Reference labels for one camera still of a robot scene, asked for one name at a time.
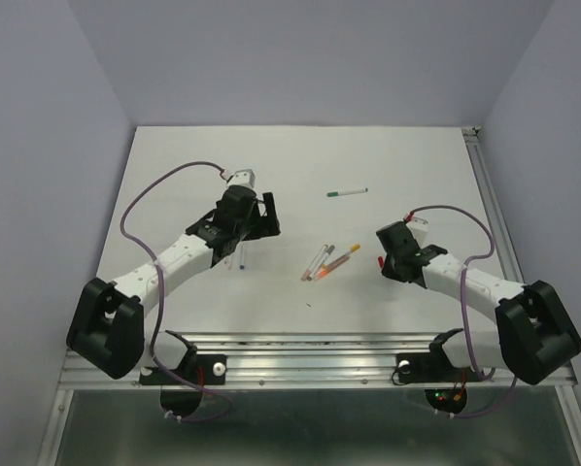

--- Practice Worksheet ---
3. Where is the green capped thin marker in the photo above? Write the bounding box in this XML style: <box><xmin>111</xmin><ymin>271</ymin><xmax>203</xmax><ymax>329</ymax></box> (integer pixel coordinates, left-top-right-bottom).
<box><xmin>326</xmin><ymin>187</ymin><xmax>368</xmax><ymax>198</ymax></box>

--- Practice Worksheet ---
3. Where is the yellow capped marker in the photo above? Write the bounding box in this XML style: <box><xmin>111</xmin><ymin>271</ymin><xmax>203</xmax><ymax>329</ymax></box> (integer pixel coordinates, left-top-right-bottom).
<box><xmin>318</xmin><ymin>244</ymin><xmax>360</xmax><ymax>271</ymax></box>

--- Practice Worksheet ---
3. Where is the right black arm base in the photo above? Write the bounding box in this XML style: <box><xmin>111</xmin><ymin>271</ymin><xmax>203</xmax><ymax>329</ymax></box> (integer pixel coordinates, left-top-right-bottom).
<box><xmin>390</xmin><ymin>328</ymin><xmax>480</xmax><ymax>416</ymax></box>

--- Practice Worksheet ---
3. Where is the grey capped marker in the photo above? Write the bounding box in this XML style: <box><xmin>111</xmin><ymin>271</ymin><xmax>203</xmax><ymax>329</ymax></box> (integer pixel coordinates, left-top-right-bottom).
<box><xmin>307</xmin><ymin>245</ymin><xmax>335</xmax><ymax>282</ymax></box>

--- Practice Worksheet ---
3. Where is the blue capped marker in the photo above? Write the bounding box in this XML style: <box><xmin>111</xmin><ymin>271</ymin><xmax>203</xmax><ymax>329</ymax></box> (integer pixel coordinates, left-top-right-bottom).
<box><xmin>239</xmin><ymin>244</ymin><xmax>246</xmax><ymax>270</ymax></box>

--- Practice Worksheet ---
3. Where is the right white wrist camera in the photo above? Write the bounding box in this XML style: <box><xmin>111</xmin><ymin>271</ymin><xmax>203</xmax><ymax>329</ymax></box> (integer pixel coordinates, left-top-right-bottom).
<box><xmin>404</xmin><ymin>213</ymin><xmax>429</xmax><ymax>246</ymax></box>

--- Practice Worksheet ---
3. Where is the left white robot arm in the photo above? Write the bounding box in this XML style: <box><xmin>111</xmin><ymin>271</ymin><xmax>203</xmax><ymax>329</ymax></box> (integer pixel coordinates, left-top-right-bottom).
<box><xmin>66</xmin><ymin>185</ymin><xmax>281</xmax><ymax>380</ymax></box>

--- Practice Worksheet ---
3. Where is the aluminium right side rail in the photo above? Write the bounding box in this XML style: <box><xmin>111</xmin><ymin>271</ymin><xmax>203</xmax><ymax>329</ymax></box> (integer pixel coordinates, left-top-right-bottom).
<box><xmin>460</xmin><ymin>125</ymin><xmax>539</xmax><ymax>321</ymax></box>

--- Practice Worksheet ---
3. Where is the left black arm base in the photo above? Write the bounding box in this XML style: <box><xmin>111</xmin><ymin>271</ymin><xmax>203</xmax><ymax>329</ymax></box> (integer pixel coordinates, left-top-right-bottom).
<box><xmin>139</xmin><ymin>330</ymin><xmax>233</xmax><ymax>424</ymax></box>

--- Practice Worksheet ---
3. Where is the aluminium front rail frame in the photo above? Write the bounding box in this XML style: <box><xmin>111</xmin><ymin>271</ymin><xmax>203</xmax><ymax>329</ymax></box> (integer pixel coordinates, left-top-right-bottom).
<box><xmin>38</xmin><ymin>333</ymin><xmax>581</xmax><ymax>465</ymax></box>

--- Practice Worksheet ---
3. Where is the tan orange marker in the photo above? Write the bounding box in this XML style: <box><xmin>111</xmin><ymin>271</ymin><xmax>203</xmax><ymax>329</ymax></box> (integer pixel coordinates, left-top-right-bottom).
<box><xmin>313</xmin><ymin>256</ymin><xmax>351</xmax><ymax>281</ymax></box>

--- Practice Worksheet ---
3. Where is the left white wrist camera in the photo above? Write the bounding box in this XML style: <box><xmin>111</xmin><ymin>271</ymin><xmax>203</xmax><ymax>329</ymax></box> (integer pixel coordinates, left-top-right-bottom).
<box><xmin>226</xmin><ymin>169</ymin><xmax>256</xmax><ymax>190</ymax></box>

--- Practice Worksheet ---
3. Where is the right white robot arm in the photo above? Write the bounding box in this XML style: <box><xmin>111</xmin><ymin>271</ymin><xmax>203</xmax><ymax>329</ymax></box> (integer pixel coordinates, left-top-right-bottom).
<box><xmin>376</xmin><ymin>220</ymin><xmax>581</xmax><ymax>385</ymax></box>

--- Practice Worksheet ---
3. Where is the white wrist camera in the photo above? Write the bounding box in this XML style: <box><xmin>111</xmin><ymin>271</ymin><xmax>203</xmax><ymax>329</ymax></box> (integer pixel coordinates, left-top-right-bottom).
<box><xmin>226</xmin><ymin>169</ymin><xmax>256</xmax><ymax>190</ymax></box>
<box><xmin>404</xmin><ymin>213</ymin><xmax>429</xmax><ymax>246</ymax></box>

